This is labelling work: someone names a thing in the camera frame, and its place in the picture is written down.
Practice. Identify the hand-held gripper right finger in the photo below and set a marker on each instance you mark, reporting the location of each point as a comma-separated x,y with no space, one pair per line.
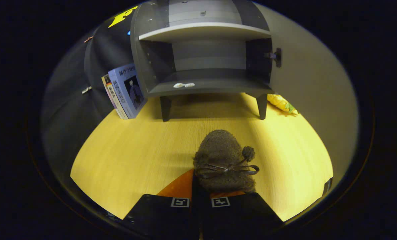
242,213

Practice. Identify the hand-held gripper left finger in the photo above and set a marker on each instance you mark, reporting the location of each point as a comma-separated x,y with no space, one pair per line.
161,213

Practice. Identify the brown fuzzy shoe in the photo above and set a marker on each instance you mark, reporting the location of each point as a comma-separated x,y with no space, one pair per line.
222,150

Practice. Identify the grey shoe cabinet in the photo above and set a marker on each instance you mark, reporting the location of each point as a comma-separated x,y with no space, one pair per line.
205,31

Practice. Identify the yellow plush toy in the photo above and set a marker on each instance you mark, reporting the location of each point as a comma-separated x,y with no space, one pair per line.
280,102

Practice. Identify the white paperback book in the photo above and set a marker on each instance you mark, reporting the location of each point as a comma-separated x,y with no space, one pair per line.
111,95

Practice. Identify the blue paperback book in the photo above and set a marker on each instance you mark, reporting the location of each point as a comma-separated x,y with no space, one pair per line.
125,86

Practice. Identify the black backdrop cloth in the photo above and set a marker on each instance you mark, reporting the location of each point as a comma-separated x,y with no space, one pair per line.
71,110

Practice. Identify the silver cloth clip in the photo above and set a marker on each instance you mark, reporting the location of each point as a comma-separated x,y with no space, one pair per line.
86,90

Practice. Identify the copper cloth clip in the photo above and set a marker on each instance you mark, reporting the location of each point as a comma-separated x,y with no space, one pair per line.
88,39

